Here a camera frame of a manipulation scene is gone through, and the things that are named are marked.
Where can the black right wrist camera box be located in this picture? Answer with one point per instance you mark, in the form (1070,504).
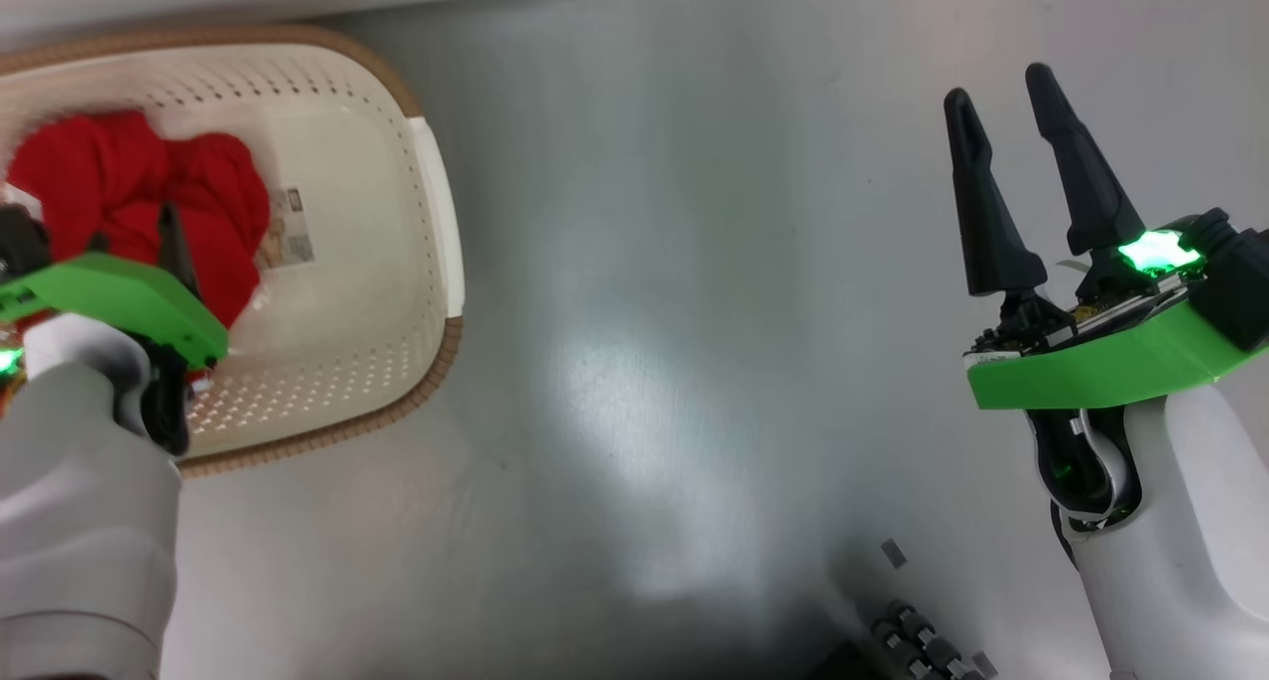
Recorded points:
(1239,283)

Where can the dark robot base wheels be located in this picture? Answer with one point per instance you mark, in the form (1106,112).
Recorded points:
(912,640)

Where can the paper label inside basket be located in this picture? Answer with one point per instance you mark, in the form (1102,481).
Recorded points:
(292,229)

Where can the red garment with white stripes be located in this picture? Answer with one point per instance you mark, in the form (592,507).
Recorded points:
(99,179)

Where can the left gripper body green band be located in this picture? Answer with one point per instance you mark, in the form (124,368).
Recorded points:
(109,293)

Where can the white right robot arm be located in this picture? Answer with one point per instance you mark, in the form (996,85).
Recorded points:
(1190,541)

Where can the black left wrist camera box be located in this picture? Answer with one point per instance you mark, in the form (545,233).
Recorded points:
(20,244)

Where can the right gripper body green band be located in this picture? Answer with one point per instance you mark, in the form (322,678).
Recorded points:
(1091,368)

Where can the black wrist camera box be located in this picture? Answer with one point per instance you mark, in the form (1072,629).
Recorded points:
(1239,283)
(20,244)

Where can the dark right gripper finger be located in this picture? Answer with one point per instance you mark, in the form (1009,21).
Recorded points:
(1091,194)
(986,214)

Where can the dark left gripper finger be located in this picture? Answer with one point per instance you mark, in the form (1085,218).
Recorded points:
(176,249)

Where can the cream perforated basket brown rim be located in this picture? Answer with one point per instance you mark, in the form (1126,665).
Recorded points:
(377,264)

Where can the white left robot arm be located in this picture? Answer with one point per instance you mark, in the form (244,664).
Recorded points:
(69,521)

